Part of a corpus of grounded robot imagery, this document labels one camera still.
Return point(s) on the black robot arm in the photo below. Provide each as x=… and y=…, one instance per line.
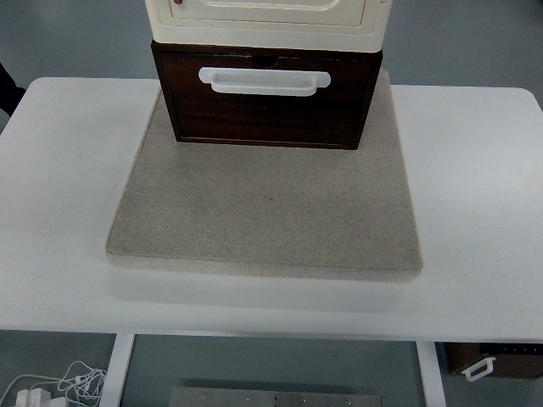
x=10, y=93

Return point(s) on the beige fabric pad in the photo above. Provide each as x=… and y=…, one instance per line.
x=268, y=211

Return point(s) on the right white table leg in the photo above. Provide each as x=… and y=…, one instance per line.
x=434, y=393

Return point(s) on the white table leg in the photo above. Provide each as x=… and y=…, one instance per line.
x=434, y=393
x=117, y=371

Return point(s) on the left white table leg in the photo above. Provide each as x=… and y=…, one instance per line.
x=117, y=371

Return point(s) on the brown wooden box on floor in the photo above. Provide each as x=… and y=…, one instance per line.
x=510, y=360

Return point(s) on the white power adapter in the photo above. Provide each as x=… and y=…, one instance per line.
x=36, y=397

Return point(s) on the dark wooden cabinet frame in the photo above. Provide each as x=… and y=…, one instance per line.
x=167, y=97

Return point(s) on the white drawer handle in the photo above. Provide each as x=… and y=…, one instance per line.
x=283, y=83

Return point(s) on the white handle on floor box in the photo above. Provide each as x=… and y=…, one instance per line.
x=479, y=369

